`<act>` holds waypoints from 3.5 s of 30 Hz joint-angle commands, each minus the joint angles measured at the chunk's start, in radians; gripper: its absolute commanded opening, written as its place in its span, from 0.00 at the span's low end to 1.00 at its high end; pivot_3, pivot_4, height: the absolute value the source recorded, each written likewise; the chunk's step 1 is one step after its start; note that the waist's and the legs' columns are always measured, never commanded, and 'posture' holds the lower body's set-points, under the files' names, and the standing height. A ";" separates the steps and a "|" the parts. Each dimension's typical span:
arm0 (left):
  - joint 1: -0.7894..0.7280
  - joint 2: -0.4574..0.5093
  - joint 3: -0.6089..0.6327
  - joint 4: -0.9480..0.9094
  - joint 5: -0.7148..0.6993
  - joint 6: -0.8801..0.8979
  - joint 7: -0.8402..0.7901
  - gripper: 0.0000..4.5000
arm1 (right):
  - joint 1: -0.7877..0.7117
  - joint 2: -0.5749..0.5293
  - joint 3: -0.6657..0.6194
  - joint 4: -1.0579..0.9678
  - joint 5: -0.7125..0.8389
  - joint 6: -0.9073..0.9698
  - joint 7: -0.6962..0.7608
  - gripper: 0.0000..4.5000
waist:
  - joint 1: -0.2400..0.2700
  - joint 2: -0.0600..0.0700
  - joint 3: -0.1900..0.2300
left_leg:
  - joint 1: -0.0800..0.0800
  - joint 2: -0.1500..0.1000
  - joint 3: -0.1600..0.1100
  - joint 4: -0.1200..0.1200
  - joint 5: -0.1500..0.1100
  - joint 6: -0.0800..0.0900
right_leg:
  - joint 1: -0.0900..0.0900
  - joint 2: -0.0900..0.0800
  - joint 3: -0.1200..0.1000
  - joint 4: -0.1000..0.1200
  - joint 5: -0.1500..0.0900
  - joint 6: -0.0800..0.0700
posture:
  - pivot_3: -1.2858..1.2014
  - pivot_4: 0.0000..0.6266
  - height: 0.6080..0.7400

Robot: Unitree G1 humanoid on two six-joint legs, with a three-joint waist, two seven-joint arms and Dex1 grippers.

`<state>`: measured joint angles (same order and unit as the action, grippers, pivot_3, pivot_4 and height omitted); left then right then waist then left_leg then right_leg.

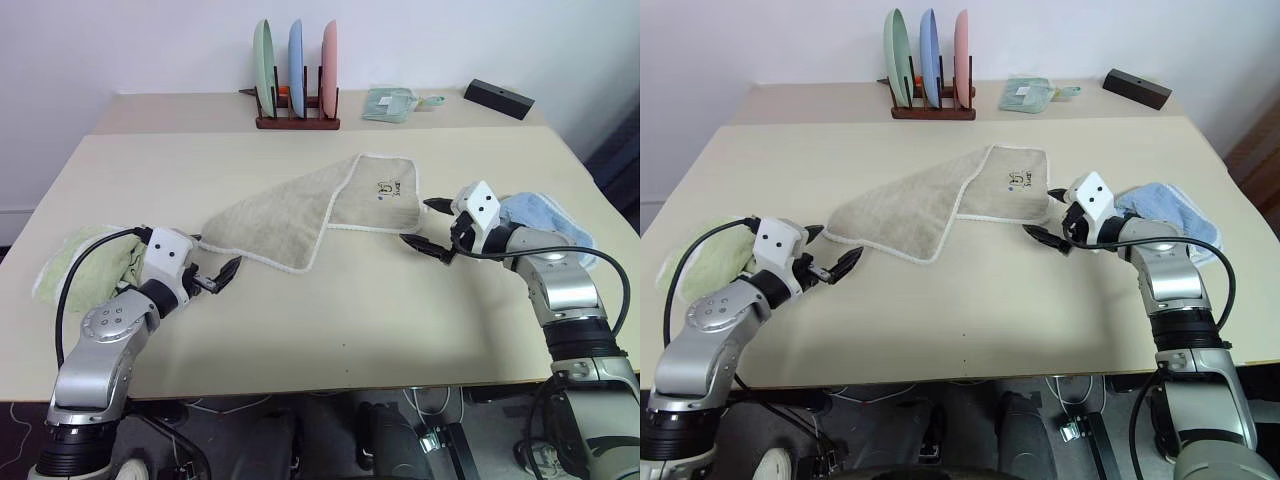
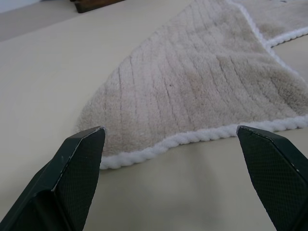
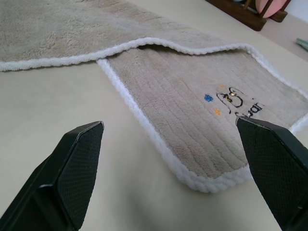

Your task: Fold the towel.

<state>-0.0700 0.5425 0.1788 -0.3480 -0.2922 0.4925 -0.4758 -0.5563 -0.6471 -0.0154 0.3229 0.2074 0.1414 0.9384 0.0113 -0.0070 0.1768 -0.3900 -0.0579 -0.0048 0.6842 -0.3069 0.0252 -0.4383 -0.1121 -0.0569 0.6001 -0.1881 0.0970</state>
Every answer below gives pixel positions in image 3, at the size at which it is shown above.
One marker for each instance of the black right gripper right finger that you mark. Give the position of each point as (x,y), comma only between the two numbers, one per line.
(274,168)

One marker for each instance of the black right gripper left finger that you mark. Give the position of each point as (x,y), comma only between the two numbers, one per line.
(65,178)

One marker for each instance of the beige towel with white trim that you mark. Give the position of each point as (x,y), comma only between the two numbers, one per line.
(168,96)

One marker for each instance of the pale green cloth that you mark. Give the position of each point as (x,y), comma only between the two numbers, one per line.
(302,43)

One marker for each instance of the dark wooden rack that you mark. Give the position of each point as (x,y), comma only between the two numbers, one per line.
(250,14)

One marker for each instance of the pink plate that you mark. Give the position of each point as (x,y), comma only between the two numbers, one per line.
(269,7)

